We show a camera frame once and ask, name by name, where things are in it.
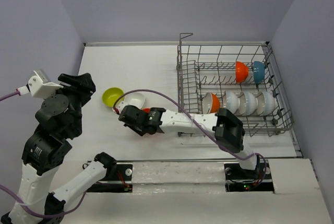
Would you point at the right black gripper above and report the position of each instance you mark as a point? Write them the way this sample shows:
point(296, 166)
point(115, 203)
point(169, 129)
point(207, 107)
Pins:
point(139, 131)

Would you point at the grey wire dish rack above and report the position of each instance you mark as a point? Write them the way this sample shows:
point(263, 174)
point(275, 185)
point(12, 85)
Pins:
point(210, 67)

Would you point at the lime green bowl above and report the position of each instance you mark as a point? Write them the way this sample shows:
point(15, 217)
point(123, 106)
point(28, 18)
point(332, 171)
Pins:
point(111, 95)

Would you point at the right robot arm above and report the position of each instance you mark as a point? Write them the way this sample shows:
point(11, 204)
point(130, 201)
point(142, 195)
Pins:
point(223, 128)

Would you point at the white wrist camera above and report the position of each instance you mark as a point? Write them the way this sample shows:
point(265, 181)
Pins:
point(39, 85)
point(118, 108)

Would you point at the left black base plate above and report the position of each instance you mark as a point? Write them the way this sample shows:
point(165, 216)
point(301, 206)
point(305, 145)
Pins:
point(119, 181)

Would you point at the yellow striped bowl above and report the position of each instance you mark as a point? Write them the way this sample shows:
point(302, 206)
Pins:
point(210, 103)

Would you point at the blue bowl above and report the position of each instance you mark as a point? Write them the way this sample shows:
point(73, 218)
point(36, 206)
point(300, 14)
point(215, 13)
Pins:
point(258, 72)

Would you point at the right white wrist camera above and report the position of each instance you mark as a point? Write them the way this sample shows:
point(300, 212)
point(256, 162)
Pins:
point(118, 108)

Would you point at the white square bowl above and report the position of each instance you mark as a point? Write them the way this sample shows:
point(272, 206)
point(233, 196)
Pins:
point(136, 99)

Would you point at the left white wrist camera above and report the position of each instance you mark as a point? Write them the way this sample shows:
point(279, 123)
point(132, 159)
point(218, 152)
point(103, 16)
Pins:
point(39, 85)

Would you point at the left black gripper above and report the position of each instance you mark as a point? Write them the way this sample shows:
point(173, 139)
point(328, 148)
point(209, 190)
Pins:
point(84, 83)

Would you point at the small orange bowl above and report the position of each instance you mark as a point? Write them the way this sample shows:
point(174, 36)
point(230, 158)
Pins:
point(241, 72)

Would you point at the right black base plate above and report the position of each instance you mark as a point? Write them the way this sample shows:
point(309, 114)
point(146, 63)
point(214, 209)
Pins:
point(237, 181)

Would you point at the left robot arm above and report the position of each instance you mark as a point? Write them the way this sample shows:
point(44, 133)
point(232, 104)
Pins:
point(42, 156)

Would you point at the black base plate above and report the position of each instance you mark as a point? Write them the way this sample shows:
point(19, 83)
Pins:
point(119, 181)
point(237, 181)

